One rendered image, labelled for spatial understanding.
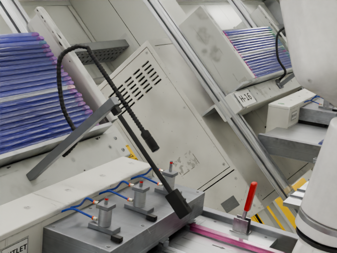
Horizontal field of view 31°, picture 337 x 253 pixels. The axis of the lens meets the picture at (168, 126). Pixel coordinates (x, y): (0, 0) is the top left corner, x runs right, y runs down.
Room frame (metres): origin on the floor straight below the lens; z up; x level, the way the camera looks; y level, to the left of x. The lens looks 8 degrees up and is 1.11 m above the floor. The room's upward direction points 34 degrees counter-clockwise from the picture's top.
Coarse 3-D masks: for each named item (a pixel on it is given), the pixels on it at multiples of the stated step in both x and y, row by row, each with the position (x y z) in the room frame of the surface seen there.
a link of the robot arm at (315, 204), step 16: (336, 128) 0.76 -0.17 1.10; (336, 144) 0.76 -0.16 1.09; (320, 160) 0.78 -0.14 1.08; (336, 160) 0.76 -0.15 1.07; (320, 176) 0.78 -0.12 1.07; (336, 176) 0.76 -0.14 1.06; (320, 192) 0.78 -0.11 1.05; (336, 192) 0.77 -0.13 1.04; (304, 208) 0.81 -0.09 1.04; (320, 208) 0.79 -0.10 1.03; (336, 208) 0.78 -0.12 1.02; (336, 224) 0.78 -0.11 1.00
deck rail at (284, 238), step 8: (208, 208) 1.27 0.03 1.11; (208, 216) 1.26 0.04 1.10; (216, 216) 1.25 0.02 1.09; (224, 216) 1.24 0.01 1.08; (232, 216) 1.25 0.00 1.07; (256, 224) 1.23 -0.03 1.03; (264, 224) 1.23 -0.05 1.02; (264, 232) 1.22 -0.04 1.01; (272, 232) 1.21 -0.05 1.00; (280, 232) 1.21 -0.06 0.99; (288, 232) 1.21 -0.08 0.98; (280, 240) 1.21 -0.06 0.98; (288, 240) 1.20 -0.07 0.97; (296, 240) 1.19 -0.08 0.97; (280, 248) 1.21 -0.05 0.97; (288, 248) 1.20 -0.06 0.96
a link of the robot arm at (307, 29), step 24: (288, 0) 0.81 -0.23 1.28; (312, 0) 0.79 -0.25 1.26; (336, 0) 0.79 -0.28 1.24; (288, 24) 0.81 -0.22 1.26; (312, 24) 0.79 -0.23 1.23; (336, 24) 0.79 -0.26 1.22; (288, 48) 0.83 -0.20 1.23; (312, 48) 0.78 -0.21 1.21; (336, 48) 0.78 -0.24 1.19; (312, 72) 0.79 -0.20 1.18; (336, 72) 0.79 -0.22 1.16; (336, 96) 0.83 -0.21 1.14
